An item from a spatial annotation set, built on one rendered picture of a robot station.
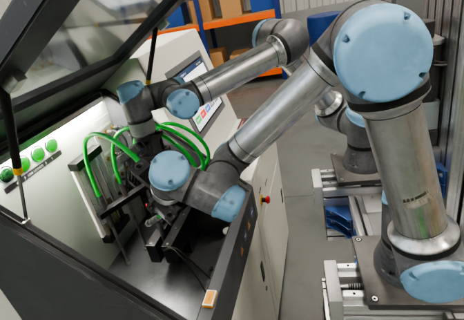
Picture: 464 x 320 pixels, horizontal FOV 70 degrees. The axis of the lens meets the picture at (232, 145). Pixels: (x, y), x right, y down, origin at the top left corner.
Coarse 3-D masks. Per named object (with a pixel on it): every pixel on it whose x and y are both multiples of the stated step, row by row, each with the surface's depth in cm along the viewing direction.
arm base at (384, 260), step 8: (384, 240) 77; (376, 248) 83; (384, 248) 78; (376, 256) 81; (384, 256) 78; (392, 256) 76; (376, 264) 81; (384, 264) 78; (392, 264) 77; (384, 272) 78; (392, 272) 78; (392, 280) 77
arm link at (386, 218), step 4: (384, 196) 73; (380, 200) 76; (384, 200) 73; (384, 204) 73; (384, 208) 74; (388, 208) 72; (384, 212) 74; (388, 212) 72; (384, 216) 74; (388, 216) 72; (384, 220) 74; (388, 220) 71; (384, 224) 75; (388, 224) 71; (384, 228) 76; (384, 232) 76; (384, 236) 77; (388, 240) 76
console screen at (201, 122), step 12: (192, 60) 170; (168, 72) 145; (180, 72) 155; (192, 72) 166; (204, 72) 180; (204, 108) 167; (216, 108) 181; (192, 120) 152; (204, 120) 164; (204, 132) 160
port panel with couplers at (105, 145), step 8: (96, 120) 129; (104, 120) 133; (96, 128) 128; (104, 128) 133; (112, 128) 136; (96, 136) 128; (112, 136) 137; (104, 144) 132; (104, 152) 132; (104, 160) 132; (112, 168) 136; (120, 168) 141; (112, 176) 136; (120, 176) 141; (128, 176) 147
